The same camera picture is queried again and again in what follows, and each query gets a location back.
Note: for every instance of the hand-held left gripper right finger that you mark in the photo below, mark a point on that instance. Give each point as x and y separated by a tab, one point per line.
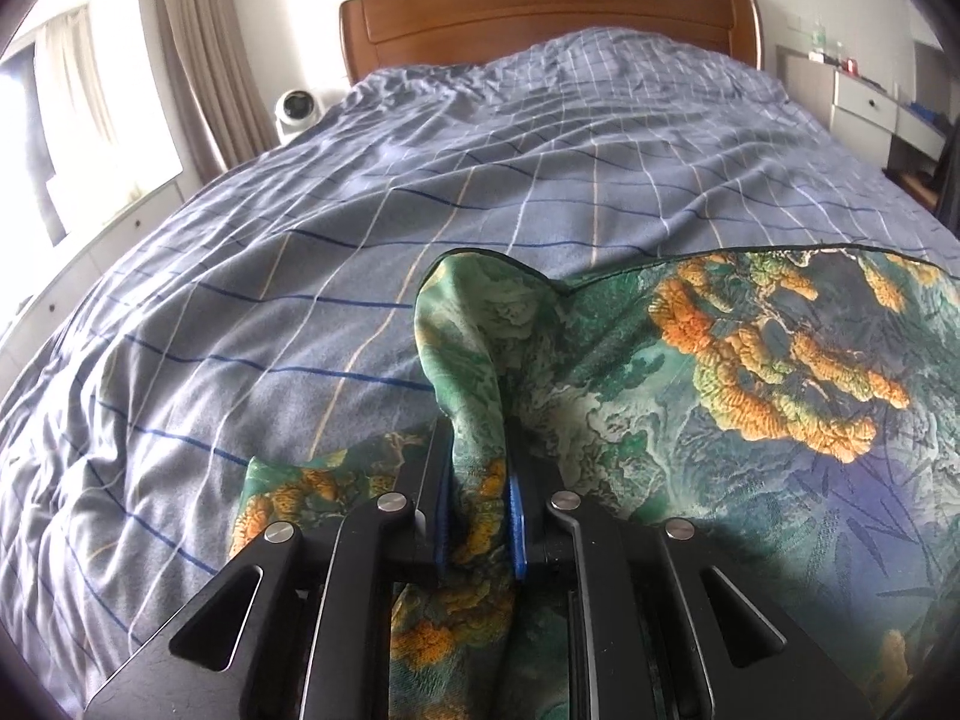
517	532

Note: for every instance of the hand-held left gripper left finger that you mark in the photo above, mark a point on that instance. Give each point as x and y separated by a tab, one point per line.
441	532

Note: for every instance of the green printed satin jacket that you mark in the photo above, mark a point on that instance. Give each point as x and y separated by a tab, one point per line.
675	405

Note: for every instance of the blue checked duvet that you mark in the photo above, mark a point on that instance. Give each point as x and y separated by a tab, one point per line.
300	240

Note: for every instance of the small white fan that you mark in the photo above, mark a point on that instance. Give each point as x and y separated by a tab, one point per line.
295	112

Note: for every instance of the white window bench cabinet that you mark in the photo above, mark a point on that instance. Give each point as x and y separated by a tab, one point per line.
82	262

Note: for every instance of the window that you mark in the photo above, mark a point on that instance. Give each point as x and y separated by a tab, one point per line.
142	135

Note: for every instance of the wooden headboard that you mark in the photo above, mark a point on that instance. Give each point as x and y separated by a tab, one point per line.
525	7

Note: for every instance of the beige curtain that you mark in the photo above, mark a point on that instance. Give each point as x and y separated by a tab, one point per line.
210	52

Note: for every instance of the white desk with drawers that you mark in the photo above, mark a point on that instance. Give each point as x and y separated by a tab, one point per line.
862	105

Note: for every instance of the white sheer curtain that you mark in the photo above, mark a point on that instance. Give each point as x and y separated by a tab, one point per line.
75	90

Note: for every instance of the green bottle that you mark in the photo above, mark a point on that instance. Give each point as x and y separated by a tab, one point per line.
818	39

